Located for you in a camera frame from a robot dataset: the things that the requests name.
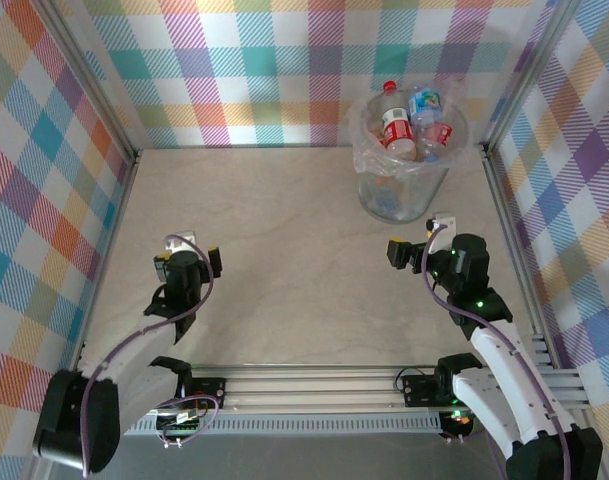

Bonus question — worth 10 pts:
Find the clear bottle red wrap label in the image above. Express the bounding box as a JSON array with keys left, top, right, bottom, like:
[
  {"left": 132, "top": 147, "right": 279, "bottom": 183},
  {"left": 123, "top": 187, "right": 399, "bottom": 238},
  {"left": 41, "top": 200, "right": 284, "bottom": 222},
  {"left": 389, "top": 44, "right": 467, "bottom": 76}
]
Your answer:
[{"left": 422, "top": 121, "right": 455, "bottom": 150}]

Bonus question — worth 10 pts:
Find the red capped bottle red label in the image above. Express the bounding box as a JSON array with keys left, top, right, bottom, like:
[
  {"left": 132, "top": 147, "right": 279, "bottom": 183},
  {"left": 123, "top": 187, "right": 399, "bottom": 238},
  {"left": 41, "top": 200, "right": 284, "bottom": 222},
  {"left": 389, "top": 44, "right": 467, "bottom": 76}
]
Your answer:
[{"left": 381, "top": 79, "right": 418, "bottom": 157}]

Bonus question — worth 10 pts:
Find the clear plastic bin liner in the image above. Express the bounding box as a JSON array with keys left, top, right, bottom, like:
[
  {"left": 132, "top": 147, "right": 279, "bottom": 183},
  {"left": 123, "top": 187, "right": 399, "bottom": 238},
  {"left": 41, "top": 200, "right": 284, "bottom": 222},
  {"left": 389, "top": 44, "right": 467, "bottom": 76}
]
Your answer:
[{"left": 343, "top": 74, "right": 478, "bottom": 179}]

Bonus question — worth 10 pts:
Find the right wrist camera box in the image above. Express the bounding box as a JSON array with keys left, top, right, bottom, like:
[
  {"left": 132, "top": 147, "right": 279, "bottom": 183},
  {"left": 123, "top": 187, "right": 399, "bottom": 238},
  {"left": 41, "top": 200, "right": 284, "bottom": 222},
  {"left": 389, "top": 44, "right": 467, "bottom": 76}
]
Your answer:
[{"left": 431, "top": 211, "right": 459, "bottom": 239}]

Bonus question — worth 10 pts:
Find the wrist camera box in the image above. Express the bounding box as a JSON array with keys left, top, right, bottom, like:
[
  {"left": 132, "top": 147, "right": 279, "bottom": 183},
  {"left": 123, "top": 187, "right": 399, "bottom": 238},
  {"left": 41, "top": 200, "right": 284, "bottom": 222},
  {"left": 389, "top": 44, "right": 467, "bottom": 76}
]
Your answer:
[
  {"left": 162, "top": 228, "right": 199, "bottom": 254},
  {"left": 431, "top": 211, "right": 459, "bottom": 239}
]

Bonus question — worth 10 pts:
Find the silver wire mesh bin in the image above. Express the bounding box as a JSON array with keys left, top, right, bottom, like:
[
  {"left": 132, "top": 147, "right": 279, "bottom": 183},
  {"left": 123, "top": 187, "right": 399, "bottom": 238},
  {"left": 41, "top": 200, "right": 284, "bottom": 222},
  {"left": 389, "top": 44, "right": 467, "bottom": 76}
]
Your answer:
[{"left": 357, "top": 88, "right": 471, "bottom": 224}]

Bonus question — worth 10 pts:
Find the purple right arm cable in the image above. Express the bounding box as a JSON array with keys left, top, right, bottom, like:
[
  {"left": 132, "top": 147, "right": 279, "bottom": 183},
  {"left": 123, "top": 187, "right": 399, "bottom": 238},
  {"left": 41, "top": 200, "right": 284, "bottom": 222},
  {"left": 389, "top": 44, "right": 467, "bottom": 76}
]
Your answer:
[{"left": 421, "top": 219, "right": 575, "bottom": 480}]

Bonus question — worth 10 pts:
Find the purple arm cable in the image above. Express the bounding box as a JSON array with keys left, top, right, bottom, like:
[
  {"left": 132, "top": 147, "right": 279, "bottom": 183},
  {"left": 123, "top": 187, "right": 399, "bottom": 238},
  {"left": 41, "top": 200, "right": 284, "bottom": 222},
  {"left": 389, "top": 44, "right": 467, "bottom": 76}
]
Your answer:
[
  {"left": 421, "top": 219, "right": 575, "bottom": 480},
  {"left": 78, "top": 233, "right": 220, "bottom": 476}
]

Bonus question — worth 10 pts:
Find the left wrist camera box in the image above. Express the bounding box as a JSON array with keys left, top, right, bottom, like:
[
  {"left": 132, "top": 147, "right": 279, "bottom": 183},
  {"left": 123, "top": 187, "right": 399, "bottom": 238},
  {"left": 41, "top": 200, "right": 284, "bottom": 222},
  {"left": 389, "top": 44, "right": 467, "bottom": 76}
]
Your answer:
[{"left": 162, "top": 228, "right": 199, "bottom": 254}]

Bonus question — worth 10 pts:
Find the aluminium side rail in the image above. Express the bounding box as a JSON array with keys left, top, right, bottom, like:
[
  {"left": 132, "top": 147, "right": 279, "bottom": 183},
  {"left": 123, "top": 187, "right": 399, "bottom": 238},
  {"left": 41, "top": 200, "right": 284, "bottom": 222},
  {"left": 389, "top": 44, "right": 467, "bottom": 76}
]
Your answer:
[
  {"left": 480, "top": 144, "right": 560, "bottom": 351},
  {"left": 76, "top": 148, "right": 144, "bottom": 371}
]

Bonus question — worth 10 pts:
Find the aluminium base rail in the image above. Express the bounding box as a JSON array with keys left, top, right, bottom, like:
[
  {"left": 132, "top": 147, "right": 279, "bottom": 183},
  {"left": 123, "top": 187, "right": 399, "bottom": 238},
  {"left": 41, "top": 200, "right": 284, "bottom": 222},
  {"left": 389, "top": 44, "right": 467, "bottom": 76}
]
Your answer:
[{"left": 181, "top": 362, "right": 593, "bottom": 414}]

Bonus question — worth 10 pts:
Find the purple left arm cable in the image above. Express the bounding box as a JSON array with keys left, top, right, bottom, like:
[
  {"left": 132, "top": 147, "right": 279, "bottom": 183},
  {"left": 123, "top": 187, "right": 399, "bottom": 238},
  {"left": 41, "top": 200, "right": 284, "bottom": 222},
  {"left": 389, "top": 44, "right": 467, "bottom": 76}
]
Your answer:
[{"left": 78, "top": 233, "right": 220, "bottom": 476}]

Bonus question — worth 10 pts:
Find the aluminium frame post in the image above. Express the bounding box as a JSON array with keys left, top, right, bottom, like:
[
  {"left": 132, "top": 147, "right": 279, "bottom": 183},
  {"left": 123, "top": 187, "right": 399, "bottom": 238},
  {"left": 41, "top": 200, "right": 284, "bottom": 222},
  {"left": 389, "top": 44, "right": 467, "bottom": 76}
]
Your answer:
[
  {"left": 37, "top": 0, "right": 144, "bottom": 164},
  {"left": 477, "top": 0, "right": 585, "bottom": 157}
]

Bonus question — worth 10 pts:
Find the slotted grey cable duct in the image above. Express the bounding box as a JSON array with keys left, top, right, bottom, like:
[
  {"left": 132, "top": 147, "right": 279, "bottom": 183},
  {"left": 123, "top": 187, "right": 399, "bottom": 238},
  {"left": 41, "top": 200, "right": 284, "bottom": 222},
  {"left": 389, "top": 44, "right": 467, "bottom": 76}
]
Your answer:
[{"left": 123, "top": 415, "right": 445, "bottom": 435}]

